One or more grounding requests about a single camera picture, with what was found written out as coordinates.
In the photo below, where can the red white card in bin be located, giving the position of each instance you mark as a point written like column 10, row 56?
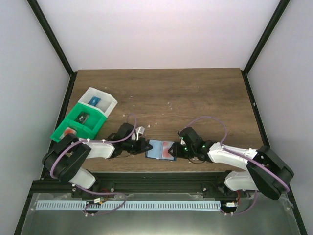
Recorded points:
column 68, row 131

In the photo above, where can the black VIP card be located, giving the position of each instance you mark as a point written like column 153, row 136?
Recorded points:
column 82, row 117

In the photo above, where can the green bin lower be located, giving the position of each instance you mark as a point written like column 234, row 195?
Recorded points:
column 61, row 134

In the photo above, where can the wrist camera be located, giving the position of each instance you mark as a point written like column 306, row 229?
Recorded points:
column 181, row 138
column 139, row 131

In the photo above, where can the green bin upper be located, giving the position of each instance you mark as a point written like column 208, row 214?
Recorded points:
column 86, row 120

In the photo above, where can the right black frame post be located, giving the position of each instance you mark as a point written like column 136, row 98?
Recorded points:
column 277, row 14

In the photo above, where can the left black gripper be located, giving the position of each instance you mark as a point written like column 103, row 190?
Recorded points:
column 141, row 145

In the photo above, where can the left black frame post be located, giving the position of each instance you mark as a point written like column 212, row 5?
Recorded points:
column 39, row 14

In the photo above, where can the white plastic bin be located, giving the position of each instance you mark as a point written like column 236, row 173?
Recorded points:
column 105, row 106

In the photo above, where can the black frame post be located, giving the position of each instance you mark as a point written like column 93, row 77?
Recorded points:
column 39, row 14
column 277, row 14

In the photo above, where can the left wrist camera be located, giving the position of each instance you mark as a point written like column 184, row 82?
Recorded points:
column 139, row 131

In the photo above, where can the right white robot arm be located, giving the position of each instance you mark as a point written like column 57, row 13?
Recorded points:
column 261, row 169

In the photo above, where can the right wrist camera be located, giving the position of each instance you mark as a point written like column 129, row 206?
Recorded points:
column 181, row 138

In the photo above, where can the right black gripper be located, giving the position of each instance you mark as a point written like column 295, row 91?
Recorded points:
column 179, row 150

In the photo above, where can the blue card holder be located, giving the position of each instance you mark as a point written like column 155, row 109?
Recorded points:
column 156, row 152

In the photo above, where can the light blue slotted cable duct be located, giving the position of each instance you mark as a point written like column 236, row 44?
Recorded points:
column 71, row 205

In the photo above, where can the black aluminium front rail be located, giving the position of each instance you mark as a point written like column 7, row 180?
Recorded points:
column 202, row 183

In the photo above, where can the blue card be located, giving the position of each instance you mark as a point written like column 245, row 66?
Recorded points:
column 94, row 101

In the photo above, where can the green bin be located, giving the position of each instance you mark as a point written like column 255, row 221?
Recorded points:
column 86, row 120
column 61, row 134

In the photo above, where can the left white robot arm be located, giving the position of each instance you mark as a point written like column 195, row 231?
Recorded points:
column 65, row 160

